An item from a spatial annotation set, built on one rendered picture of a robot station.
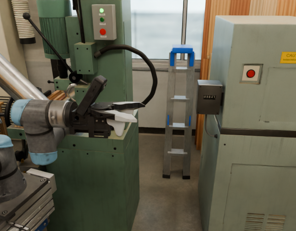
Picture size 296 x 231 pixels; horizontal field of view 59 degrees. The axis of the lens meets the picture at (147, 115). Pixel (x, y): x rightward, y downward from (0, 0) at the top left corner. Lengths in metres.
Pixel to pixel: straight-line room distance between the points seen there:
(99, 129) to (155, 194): 1.66
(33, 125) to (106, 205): 1.09
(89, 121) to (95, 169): 0.94
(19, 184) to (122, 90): 0.69
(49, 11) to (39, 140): 0.90
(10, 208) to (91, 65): 0.73
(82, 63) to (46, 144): 0.69
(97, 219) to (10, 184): 0.87
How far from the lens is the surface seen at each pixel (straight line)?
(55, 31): 1.55
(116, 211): 1.78
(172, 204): 2.23
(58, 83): 1.67
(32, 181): 1.21
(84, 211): 1.86
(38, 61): 3.25
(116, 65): 1.43
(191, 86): 2.21
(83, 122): 0.73
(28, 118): 0.76
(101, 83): 0.67
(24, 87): 0.91
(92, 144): 1.53
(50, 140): 0.80
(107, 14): 1.34
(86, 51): 1.37
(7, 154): 1.08
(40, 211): 1.31
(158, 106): 3.03
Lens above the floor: 1.51
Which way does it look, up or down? 24 degrees down
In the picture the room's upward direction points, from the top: straight up
